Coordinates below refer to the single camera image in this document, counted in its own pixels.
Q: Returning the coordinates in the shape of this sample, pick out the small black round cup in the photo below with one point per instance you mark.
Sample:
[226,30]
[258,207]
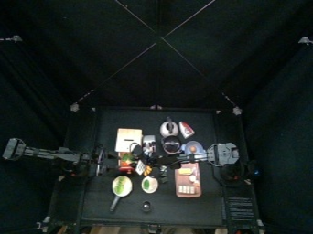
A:
[146,207]

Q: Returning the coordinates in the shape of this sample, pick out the toy fried egg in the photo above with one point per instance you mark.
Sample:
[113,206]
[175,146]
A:
[192,149]

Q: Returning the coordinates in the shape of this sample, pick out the toy frying pan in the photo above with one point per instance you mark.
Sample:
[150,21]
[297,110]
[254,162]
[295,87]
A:
[120,187]

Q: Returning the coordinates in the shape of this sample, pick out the white text label sticker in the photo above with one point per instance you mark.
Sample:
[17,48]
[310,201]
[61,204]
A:
[239,208]

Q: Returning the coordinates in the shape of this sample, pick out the white toy sliced pieces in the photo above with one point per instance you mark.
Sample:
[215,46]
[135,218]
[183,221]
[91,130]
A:
[187,189]

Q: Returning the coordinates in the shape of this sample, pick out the red and white toy carton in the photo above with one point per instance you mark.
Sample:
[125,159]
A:
[187,129]

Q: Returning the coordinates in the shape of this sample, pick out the green toy leaf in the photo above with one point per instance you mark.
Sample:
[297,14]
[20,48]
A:
[147,184]

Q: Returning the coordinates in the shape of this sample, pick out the orange toy food piece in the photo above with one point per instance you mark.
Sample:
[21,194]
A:
[148,170]

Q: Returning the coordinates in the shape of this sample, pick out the white grid toy waffle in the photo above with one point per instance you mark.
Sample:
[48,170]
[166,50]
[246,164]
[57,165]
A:
[140,167]

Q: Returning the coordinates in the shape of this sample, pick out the black toy pot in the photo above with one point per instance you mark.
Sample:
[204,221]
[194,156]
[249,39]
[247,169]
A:
[171,144]

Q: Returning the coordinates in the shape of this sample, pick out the red and green toy vegetable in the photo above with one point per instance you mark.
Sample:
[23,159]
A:
[125,163]

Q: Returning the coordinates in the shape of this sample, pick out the silver toy kettle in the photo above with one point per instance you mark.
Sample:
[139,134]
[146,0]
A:
[168,129]

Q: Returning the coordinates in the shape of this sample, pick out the silver toy toaster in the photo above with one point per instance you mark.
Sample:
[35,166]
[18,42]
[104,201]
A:
[148,142]

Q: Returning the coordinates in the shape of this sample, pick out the small white bowl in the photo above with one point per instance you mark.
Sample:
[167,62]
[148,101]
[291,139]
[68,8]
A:
[148,185]

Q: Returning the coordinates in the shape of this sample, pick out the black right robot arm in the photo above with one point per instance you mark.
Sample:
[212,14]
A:
[222,154]

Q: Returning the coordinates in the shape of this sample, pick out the green toy corn husk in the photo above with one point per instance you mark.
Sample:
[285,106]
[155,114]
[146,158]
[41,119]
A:
[120,186]

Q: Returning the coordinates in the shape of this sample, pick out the yellow toy butter block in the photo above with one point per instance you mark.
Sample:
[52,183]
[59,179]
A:
[184,171]

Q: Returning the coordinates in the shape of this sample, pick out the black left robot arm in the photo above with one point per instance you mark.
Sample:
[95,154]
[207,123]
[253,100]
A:
[44,153]

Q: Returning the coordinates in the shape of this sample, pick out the round white toy food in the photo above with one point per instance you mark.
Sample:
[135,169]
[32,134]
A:
[191,178]

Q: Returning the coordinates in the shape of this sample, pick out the blue plate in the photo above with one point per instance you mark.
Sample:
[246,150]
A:
[199,146]

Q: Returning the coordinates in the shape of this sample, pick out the pink toy cutting board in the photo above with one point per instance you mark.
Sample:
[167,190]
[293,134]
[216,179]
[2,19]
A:
[187,181]

